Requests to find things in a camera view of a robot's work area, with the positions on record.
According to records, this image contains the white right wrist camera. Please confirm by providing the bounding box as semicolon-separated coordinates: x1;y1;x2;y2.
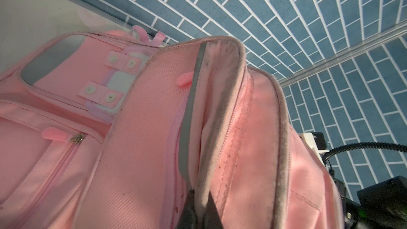
299;132;329;162

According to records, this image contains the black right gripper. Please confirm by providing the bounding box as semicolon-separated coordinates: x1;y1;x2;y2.
335;176;407;229

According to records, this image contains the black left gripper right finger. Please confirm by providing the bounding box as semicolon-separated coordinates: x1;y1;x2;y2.
203;193;224;229

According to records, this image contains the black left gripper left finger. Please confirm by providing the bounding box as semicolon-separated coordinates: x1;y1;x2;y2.
176;190;196;229

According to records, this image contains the right black cable loop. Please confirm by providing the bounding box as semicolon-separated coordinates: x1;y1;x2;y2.
322;141;407;166

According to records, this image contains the pink student backpack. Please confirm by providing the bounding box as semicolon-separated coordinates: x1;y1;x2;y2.
1;26;344;229

